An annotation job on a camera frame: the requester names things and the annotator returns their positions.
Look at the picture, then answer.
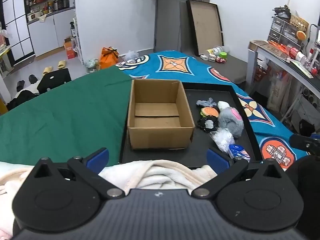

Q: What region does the white fluffy blanket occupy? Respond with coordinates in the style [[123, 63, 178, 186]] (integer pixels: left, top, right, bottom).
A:
[[0, 159, 218, 240]]

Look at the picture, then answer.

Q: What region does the orange cardboard box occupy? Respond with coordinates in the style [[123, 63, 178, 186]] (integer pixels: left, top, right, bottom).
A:
[[64, 37, 77, 60]]

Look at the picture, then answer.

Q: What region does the black tray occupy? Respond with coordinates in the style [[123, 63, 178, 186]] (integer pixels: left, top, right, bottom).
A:
[[119, 81, 263, 169]]

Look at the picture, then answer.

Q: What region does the white cabinet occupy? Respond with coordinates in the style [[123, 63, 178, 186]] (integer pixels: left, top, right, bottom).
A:
[[26, 6, 77, 58]]

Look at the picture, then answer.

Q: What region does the brown cardboard box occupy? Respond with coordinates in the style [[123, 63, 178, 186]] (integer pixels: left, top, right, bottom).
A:
[[127, 79, 195, 150]]

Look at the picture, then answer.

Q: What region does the blue denim toy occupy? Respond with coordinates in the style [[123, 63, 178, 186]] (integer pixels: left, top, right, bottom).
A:
[[196, 99, 217, 108]]

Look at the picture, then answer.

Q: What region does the grey door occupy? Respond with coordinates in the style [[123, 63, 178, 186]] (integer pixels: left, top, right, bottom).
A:
[[155, 0, 213, 53]]

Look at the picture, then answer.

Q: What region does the black chair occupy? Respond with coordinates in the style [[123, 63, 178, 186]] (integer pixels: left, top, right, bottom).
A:
[[37, 68, 72, 94]]

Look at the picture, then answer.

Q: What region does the black grid glass door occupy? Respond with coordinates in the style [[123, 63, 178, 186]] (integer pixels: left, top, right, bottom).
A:
[[0, 0, 35, 65]]

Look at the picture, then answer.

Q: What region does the grey plush mouse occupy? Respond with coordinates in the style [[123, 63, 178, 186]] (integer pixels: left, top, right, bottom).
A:
[[217, 107, 245, 138]]

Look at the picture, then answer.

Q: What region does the beige tote bag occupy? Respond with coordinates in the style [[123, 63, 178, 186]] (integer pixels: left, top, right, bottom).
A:
[[266, 76, 292, 112]]

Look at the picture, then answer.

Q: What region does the orange bag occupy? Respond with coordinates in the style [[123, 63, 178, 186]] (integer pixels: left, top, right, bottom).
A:
[[100, 47, 118, 69]]

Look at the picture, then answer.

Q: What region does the blue printed blanket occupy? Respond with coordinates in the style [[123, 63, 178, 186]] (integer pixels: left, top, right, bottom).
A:
[[115, 51, 304, 173]]

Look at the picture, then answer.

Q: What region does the green cloth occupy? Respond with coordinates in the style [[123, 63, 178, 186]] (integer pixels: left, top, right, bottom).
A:
[[0, 66, 133, 167]]

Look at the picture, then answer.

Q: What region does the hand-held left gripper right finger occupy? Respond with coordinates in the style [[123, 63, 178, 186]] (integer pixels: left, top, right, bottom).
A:
[[190, 147, 299, 200]]

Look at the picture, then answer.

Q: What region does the black framed board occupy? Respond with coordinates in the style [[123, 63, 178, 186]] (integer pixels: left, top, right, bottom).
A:
[[186, 0, 225, 57]]

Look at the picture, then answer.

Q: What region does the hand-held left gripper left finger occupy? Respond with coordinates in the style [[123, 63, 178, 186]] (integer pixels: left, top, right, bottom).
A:
[[20, 148, 127, 200]]

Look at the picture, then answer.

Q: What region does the grey mat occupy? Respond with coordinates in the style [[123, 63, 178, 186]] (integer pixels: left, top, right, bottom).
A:
[[197, 52, 248, 85]]

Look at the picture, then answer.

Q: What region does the grey drawer organiser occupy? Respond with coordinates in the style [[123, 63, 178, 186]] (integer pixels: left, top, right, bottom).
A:
[[268, 15, 309, 49]]

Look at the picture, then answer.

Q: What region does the clear plastic bag packet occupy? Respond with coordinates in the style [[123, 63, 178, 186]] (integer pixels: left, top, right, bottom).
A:
[[210, 128, 235, 153]]

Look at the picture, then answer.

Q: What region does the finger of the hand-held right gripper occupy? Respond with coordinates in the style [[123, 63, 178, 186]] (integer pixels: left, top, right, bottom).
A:
[[289, 134, 320, 156]]

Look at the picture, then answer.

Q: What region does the burger plush toy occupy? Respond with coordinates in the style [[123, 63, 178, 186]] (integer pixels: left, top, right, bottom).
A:
[[199, 106, 220, 118]]

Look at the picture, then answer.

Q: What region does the clear bag with plants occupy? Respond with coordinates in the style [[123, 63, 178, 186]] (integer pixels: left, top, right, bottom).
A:
[[85, 59, 100, 74]]

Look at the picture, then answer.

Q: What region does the white desk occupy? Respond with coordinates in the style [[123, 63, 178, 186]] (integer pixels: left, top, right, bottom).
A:
[[247, 40, 320, 93]]

